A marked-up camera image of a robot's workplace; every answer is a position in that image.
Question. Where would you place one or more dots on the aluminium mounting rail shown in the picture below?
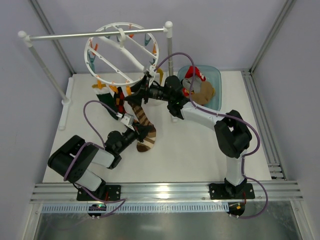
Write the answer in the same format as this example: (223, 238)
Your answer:
(176, 191)

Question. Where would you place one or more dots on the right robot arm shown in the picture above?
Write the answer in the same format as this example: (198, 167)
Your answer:
(232, 134)

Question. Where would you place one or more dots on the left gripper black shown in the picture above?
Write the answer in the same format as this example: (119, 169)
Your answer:
(137, 130)

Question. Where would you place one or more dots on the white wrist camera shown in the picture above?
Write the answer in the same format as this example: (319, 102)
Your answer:
(150, 71)
(125, 118)

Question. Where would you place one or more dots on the mustard yellow sock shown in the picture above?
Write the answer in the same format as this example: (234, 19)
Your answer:
(159, 76)

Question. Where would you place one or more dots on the tan sock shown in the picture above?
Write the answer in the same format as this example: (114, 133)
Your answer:
(205, 95)

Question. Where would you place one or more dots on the red patterned sock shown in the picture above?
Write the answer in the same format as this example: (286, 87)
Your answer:
(186, 92)

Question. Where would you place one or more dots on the slotted grey cable duct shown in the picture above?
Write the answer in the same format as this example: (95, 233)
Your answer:
(137, 207)

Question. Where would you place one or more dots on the grey striped sock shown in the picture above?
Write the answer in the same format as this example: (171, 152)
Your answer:
(196, 86)

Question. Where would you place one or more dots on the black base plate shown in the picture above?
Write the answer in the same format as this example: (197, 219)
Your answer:
(220, 191)
(104, 192)

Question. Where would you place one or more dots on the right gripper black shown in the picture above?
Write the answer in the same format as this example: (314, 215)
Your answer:
(145, 90)

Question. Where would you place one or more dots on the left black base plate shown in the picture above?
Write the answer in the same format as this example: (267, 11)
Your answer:
(104, 192)

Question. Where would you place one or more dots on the green clothes peg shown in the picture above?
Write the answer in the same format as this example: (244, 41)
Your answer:
(91, 59)

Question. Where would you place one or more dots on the orange clothes peg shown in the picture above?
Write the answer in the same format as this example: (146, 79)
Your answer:
(128, 90)

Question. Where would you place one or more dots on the green orange sock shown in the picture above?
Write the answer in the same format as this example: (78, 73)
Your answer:
(105, 95)

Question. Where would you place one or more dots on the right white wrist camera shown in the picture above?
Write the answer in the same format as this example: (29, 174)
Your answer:
(150, 71)

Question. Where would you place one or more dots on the argyle black red sock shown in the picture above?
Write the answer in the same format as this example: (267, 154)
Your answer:
(120, 103)

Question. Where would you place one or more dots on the white clothes rack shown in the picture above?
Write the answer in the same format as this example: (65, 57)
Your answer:
(114, 34)

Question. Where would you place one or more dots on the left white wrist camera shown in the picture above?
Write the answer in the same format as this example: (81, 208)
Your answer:
(125, 118)

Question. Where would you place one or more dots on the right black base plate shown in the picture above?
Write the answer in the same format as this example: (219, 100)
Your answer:
(220, 191)

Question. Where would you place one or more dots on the brown striped sock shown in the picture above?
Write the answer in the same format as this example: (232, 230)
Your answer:
(149, 142)

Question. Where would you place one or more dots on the white round clip hanger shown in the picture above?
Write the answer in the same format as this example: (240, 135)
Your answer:
(118, 59)

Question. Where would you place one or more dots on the blue plastic basin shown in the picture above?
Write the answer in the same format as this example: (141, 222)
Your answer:
(214, 77)

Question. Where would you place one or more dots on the red white sock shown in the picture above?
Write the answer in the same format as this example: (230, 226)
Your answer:
(196, 72)

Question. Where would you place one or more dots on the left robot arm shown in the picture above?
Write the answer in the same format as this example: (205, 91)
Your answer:
(73, 158)

